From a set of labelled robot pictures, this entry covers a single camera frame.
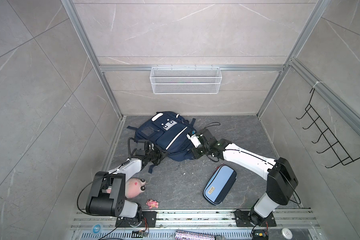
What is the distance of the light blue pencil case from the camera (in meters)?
0.78

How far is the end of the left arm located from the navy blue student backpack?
0.07ft

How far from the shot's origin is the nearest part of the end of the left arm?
69cm

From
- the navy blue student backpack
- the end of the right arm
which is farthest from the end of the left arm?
the end of the right arm

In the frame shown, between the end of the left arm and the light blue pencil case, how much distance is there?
12.0 inches

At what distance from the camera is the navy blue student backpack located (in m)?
0.89
